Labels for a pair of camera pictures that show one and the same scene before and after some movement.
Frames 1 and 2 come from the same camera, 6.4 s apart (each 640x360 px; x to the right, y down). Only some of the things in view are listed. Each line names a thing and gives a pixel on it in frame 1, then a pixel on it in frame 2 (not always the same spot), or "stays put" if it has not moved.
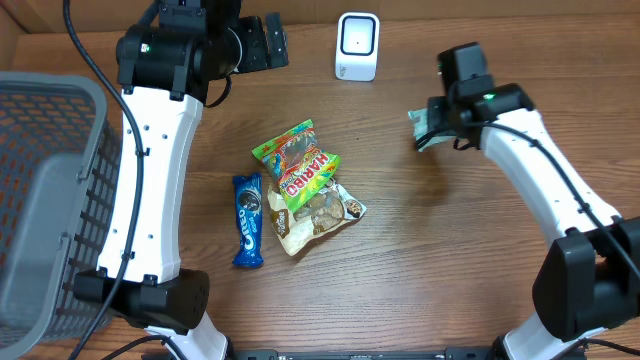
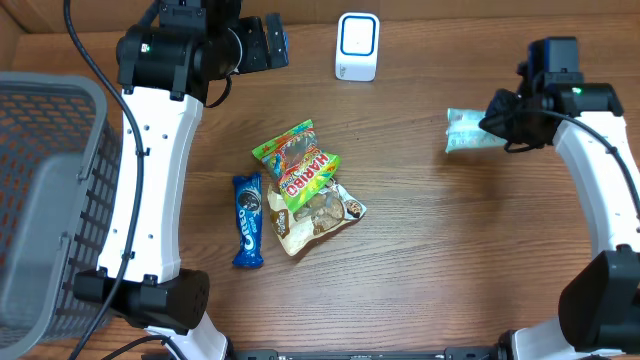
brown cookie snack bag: [326, 212] stays put
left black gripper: [260, 58] stays put
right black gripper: [435, 122] -> [495, 120]
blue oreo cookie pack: [249, 206] stays put
